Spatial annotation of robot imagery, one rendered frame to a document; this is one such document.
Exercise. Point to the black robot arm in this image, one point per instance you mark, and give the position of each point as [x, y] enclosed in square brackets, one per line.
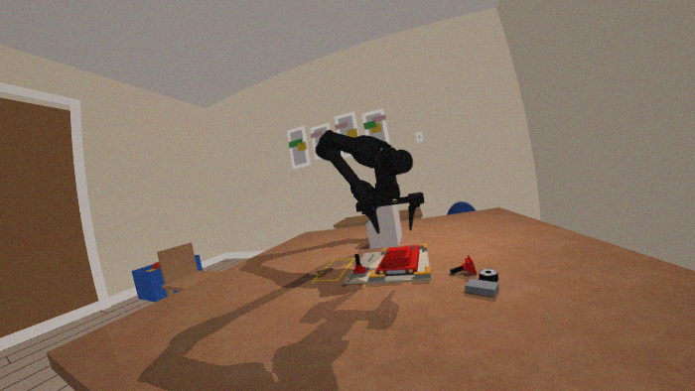
[366, 151]

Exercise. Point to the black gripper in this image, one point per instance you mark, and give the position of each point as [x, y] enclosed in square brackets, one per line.
[366, 206]

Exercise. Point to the black toy tyre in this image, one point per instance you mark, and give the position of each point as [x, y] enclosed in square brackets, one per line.
[488, 275]

